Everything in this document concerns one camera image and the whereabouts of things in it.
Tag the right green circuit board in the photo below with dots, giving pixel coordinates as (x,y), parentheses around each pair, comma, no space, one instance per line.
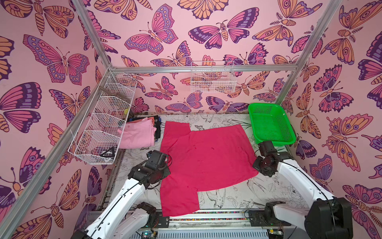
(275,234)

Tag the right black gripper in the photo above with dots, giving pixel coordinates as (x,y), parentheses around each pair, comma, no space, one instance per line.
(259,163)

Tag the folded light pink t-shirt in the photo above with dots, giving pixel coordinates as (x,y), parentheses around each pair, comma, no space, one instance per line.
(138,134)

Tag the magenta t-shirt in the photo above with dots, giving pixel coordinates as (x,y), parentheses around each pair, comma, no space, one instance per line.
(201,161)

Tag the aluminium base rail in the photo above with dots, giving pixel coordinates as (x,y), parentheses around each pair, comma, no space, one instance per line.
(217,224)

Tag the long white wire basket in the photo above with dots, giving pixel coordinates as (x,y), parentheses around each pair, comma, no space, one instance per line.
(108,111)

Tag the left green circuit board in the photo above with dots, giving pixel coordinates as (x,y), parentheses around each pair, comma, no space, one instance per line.
(149,234)

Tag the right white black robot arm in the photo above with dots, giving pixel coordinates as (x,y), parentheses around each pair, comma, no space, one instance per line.
(326,216)

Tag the black triangle object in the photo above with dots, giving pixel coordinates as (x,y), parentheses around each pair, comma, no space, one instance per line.
(109,153)

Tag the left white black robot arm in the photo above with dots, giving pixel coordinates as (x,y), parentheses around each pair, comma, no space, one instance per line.
(121,220)

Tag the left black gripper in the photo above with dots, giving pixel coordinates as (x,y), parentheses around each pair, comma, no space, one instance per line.
(166,171)

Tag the small white wire basket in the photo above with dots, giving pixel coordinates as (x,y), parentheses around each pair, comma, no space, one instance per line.
(213,77)

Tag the green circuit board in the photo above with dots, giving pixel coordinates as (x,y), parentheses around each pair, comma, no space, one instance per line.
(149,234)
(275,234)

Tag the green plastic basket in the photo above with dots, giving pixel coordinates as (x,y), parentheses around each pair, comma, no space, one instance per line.
(270,123)

